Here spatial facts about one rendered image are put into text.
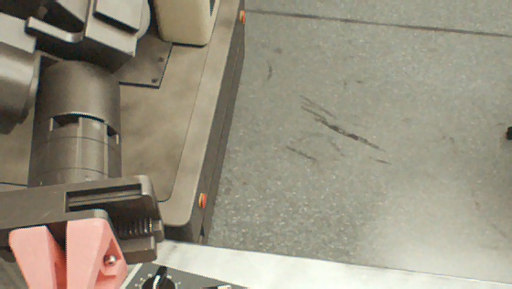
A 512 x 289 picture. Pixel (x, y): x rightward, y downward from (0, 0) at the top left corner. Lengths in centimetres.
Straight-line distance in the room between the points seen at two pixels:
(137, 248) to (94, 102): 10
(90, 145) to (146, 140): 85
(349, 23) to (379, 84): 31
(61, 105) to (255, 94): 142
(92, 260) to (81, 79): 13
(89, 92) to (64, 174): 7
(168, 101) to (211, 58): 17
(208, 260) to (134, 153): 61
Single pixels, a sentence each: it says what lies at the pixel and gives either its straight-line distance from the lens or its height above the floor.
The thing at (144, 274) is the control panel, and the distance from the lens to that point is 56.
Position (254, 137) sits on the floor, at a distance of 164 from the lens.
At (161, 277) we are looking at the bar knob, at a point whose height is 82.
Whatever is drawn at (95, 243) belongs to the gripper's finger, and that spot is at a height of 104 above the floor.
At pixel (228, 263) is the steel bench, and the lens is 60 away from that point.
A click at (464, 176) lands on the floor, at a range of 168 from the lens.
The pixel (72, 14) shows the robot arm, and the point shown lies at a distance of 39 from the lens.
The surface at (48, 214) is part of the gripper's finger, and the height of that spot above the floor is 104.
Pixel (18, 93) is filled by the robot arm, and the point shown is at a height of 105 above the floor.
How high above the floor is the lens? 130
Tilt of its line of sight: 57 degrees down
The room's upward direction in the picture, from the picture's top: 2 degrees clockwise
